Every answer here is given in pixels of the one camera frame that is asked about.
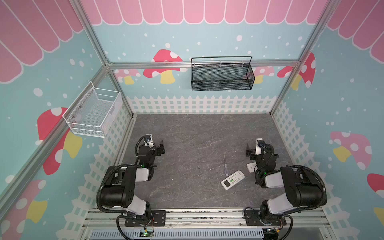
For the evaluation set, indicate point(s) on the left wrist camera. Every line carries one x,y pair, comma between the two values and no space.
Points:
148,138

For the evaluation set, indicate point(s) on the clear handle screwdriver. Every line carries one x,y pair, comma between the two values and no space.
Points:
226,167

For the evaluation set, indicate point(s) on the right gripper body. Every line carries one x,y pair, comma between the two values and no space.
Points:
249,151

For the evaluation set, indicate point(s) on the white remote control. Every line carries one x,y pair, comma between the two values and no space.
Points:
251,167
232,180

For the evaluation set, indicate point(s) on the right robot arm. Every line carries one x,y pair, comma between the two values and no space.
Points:
304,189

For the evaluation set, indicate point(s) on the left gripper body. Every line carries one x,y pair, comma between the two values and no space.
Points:
159,149

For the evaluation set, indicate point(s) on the aluminium mounting rail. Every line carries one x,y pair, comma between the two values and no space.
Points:
205,218

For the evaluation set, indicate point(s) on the white wire mesh basket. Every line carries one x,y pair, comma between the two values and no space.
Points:
93,112

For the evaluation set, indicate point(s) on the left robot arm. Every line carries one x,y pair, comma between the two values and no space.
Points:
116,193

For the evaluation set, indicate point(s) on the white vented cable duct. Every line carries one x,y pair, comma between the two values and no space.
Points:
196,234

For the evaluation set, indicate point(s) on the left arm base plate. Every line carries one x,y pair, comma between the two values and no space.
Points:
155,218

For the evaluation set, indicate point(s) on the black wire mesh basket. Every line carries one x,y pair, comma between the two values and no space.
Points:
229,73

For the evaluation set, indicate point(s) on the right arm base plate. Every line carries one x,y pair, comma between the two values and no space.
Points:
256,217

